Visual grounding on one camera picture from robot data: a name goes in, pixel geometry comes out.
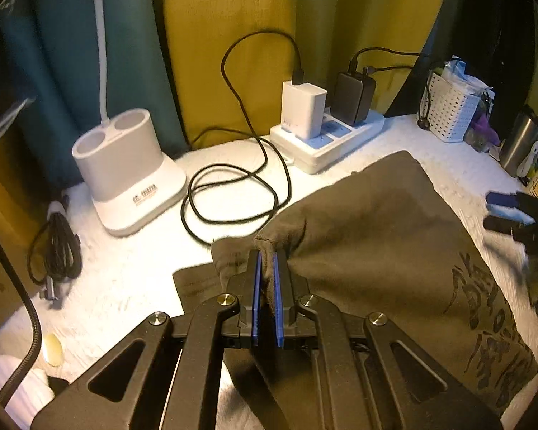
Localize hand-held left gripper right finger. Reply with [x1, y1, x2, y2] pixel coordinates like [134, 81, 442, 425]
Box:
[273, 251, 505, 430]

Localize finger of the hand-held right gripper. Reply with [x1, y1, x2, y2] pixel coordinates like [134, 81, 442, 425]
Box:
[483, 205, 537, 234]
[485, 191, 538, 210]

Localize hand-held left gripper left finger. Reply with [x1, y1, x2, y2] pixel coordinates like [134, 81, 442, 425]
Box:
[30, 250, 263, 430]

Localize olive brown t-shirt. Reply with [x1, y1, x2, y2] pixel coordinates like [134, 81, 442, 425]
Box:
[173, 150, 538, 430]

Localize steel thermos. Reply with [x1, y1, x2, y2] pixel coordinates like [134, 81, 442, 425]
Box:
[500, 105, 538, 177]

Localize purple object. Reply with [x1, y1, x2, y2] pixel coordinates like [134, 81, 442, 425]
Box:
[464, 107, 505, 153]

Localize white plastic basket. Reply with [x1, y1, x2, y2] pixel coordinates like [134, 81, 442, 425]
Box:
[419, 72, 482, 144]

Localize blue white packets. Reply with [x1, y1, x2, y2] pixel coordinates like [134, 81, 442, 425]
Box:
[439, 56, 494, 95]

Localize white power strip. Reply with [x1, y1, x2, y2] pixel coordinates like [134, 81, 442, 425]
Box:
[269, 107, 385, 175]

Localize white desk lamp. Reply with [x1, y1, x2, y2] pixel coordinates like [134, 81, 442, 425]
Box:
[72, 0, 188, 238]

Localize black charger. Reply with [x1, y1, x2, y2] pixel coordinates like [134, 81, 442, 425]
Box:
[332, 72, 377, 126]

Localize dark glass window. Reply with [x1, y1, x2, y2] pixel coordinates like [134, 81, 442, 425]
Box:
[386, 0, 538, 117]

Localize white charger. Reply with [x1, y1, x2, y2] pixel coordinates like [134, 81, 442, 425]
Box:
[281, 81, 328, 139]

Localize small pale yellow object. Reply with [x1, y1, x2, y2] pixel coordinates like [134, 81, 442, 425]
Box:
[43, 334, 66, 367]

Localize cardboard box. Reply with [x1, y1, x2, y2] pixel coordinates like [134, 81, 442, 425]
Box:
[0, 130, 68, 350]

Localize tablet stand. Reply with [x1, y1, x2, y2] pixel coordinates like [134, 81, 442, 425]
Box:
[0, 94, 39, 155]

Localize teal curtain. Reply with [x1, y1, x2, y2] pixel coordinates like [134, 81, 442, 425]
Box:
[0, 0, 189, 189]

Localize bundled black cable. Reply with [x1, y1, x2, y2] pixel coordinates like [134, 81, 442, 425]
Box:
[27, 201, 82, 301]

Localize long black charger cable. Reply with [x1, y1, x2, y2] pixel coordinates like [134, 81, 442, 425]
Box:
[181, 31, 305, 246]

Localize braided black cable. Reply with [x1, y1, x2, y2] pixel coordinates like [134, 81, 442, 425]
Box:
[0, 188, 43, 408]

